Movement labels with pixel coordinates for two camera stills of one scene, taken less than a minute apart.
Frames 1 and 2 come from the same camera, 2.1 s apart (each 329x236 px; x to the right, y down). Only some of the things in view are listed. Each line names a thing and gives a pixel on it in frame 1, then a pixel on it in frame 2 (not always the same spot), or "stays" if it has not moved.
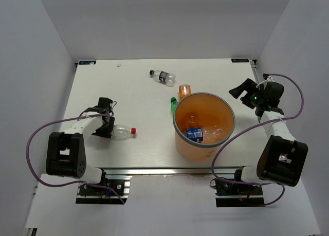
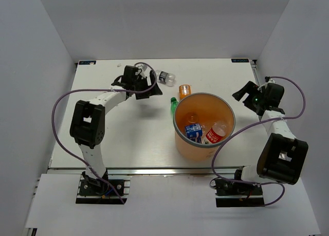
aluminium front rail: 166,171 stays
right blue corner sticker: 241,60 stays
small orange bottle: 184,90 stays
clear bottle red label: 122,132 to 215,134
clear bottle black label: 167,78 stays
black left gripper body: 111,119 to 141,83
